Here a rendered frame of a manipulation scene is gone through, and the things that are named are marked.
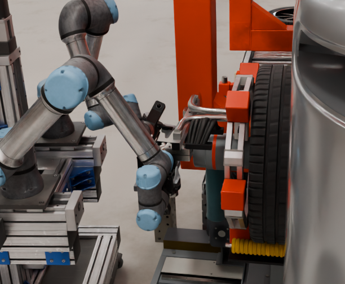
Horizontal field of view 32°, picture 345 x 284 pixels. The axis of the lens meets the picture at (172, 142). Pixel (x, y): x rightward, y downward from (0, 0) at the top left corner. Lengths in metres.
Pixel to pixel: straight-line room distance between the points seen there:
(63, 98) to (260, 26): 3.00
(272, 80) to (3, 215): 1.05
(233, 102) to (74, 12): 0.69
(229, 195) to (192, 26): 0.92
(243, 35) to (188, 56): 1.97
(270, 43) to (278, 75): 2.51
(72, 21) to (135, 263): 1.40
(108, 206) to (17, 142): 1.79
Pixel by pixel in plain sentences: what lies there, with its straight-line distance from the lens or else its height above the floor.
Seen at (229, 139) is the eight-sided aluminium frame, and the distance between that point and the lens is 2.04.
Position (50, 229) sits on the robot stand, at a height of 0.69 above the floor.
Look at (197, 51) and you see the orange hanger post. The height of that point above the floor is 1.10.
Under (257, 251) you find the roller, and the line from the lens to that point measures 2.35.
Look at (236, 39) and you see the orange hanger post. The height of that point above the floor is 0.61.
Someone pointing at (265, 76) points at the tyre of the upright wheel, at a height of 1.17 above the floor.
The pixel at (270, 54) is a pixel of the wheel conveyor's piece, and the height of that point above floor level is 0.26.
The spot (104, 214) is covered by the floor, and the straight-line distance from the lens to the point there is 3.59.
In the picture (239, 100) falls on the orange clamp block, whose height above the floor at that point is 1.14.
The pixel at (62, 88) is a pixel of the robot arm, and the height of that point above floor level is 1.29.
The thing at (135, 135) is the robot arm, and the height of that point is 1.08.
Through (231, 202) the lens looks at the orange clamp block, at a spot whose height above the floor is 0.85.
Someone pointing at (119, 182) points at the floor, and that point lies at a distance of 3.92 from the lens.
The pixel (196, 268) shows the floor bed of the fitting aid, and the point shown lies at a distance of 2.98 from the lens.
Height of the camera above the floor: 1.87
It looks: 25 degrees down
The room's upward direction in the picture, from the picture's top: 3 degrees counter-clockwise
